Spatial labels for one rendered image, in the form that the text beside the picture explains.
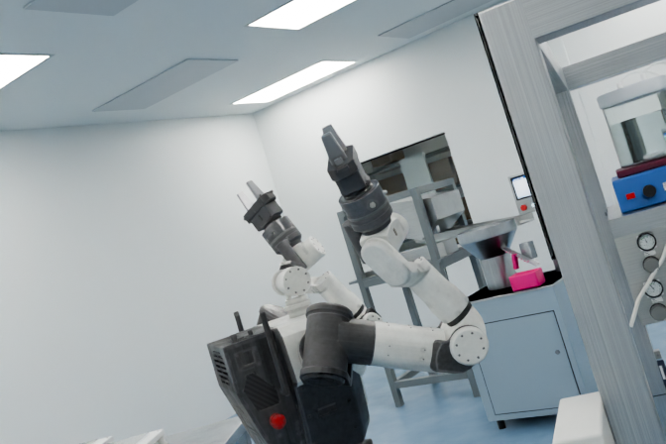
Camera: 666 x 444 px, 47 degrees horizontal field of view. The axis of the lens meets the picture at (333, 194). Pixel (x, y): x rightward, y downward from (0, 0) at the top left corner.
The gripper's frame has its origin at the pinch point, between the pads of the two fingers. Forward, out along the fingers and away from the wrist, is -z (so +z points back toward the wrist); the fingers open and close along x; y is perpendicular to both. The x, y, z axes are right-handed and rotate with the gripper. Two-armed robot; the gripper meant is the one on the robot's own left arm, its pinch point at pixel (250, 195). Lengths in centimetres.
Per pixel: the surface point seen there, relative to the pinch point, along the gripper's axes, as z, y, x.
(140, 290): -110, -256, -399
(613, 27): -22, -511, -25
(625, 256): 72, -1, 70
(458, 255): 42, -320, -164
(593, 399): 77, 62, 80
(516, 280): 76, -222, -83
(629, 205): 65, -7, 76
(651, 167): 61, -12, 83
